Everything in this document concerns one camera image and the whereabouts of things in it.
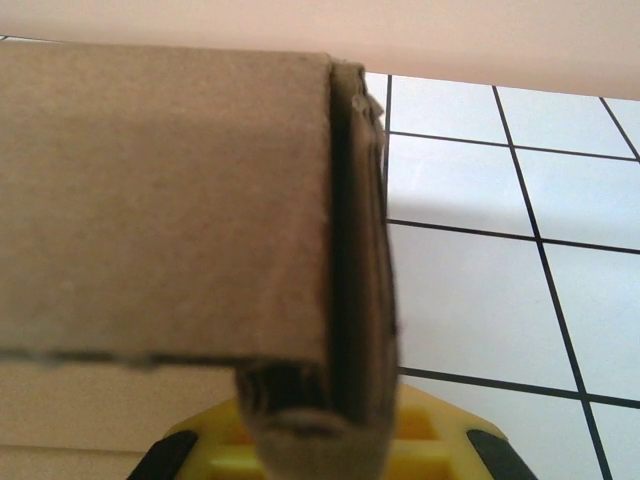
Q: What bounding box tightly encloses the brown cardboard box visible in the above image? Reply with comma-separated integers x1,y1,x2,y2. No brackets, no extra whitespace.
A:
0,42,402,480

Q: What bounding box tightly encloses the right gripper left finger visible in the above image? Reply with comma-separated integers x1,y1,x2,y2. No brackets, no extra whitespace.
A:
132,398,264,480

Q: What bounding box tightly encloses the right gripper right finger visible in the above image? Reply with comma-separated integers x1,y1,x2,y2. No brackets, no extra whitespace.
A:
384,383,524,480

